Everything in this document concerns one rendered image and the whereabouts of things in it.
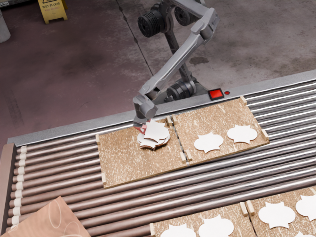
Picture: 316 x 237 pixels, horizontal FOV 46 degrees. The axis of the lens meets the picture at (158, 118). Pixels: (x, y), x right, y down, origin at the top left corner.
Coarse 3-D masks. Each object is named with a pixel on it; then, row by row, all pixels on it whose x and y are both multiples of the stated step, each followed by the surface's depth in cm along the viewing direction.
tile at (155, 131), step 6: (150, 126) 190; (156, 126) 190; (162, 126) 191; (150, 132) 188; (156, 132) 188; (162, 132) 188; (168, 132) 189; (144, 138) 186; (150, 138) 186; (156, 138) 186; (162, 138) 186
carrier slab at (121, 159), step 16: (128, 128) 203; (112, 144) 196; (128, 144) 194; (176, 144) 190; (112, 160) 188; (128, 160) 187; (144, 160) 185; (160, 160) 184; (176, 160) 183; (112, 176) 181; (128, 176) 180; (144, 176) 178
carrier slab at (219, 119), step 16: (192, 112) 205; (208, 112) 203; (224, 112) 201; (240, 112) 200; (176, 128) 198; (192, 128) 196; (208, 128) 195; (224, 128) 193; (256, 128) 190; (192, 144) 188; (224, 144) 186; (240, 144) 184; (256, 144) 183; (192, 160) 181; (208, 160) 181
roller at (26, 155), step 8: (312, 88) 208; (280, 96) 207; (288, 96) 206; (296, 96) 206; (248, 104) 206; (256, 104) 206; (264, 104) 206; (64, 144) 203; (72, 144) 203; (80, 144) 203; (88, 144) 203; (24, 152) 203; (32, 152) 202; (40, 152) 202; (48, 152) 202; (16, 160) 202
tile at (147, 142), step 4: (140, 136) 191; (140, 140) 189; (144, 140) 189; (148, 140) 189; (152, 140) 188; (160, 140) 187; (164, 140) 187; (144, 144) 187; (148, 144) 187; (152, 144) 186; (156, 144) 186; (160, 144) 186; (152, 148) 186
